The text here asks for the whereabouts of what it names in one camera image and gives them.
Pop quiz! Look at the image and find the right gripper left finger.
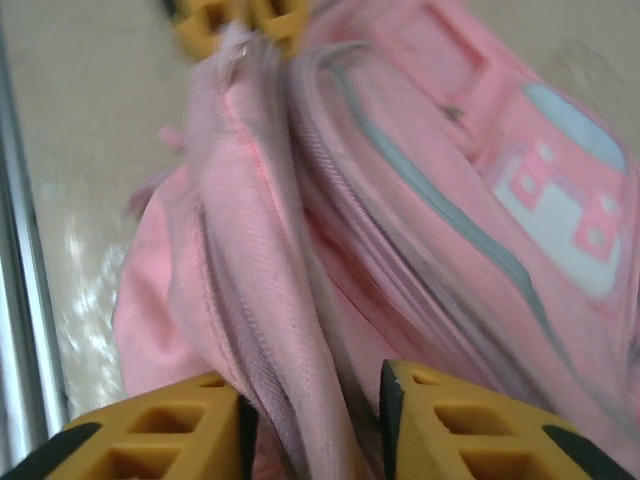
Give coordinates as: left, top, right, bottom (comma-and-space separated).
0, 372, 260, 480

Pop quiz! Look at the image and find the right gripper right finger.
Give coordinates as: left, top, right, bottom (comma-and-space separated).
378, 357, 640, 480

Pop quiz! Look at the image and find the pink school backpack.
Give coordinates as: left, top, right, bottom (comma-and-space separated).
112, 0, 640, 480

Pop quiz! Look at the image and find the aluminium mounting rail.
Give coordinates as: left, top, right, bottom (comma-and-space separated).
0, 0, 71, 451

